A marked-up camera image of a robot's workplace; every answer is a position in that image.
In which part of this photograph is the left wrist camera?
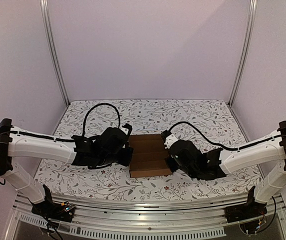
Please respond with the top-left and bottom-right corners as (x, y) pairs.
(121, 123), (133, 137)

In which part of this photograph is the front aluminium rail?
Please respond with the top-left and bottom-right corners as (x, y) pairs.
(4, 194), (286, 240)

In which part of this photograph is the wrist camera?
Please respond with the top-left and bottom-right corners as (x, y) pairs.
(121, 123), (133, 137)
(161, 130), (178, 150)

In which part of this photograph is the aluminium frame post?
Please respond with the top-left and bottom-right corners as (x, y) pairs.
(228, 0), (258, 108)
(40, 0), (70, 106)

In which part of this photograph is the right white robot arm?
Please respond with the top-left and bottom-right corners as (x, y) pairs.
(161, 120), (286, 218)

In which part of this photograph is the brown cardboard box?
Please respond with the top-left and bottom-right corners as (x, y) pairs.
(129, 134), (172, 178)

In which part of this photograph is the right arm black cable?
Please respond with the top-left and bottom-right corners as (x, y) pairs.
(168, 120), (283, 152)

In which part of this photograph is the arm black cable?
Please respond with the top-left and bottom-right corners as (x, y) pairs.
(168, 120), (283, 152)
(7, 103), (121, 141)

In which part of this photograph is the right aluminium frame post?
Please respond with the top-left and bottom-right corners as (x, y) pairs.
(228, 0), (258, 108)

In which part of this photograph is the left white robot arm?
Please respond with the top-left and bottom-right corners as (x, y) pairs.
(0, 118), (133, 217)

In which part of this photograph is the left aluminium frame post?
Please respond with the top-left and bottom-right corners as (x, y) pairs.
(40, 0), (70, 106)

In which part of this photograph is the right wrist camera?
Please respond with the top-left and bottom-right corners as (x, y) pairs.
(161, 130), (178, 150)

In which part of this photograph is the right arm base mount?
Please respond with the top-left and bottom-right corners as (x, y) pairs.
(224, 186), (267, 223)

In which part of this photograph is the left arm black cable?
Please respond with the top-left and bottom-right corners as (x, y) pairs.
(7, 103), (121, 141)

